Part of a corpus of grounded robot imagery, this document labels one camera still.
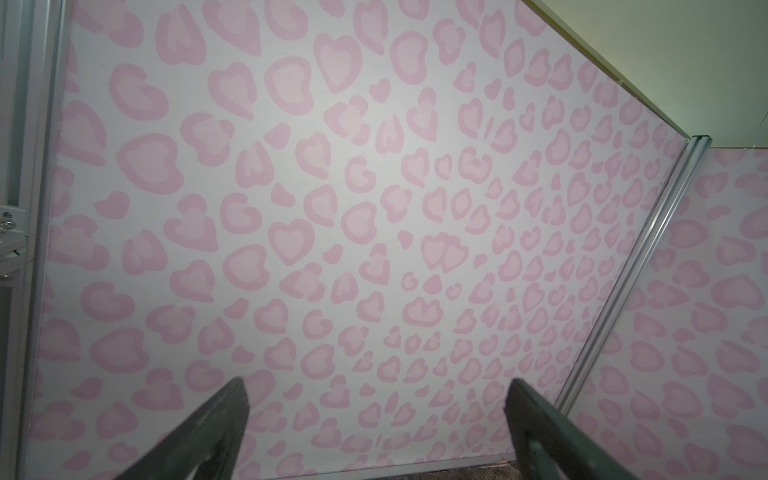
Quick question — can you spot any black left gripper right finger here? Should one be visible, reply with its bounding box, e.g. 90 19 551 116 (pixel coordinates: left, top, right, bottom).
505 378 634 480

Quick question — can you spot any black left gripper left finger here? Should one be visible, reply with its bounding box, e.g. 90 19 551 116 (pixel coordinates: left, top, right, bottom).
117 377 250 480

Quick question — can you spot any aluminium frame corner post left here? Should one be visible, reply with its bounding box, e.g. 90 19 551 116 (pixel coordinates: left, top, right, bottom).
1 1 72 479

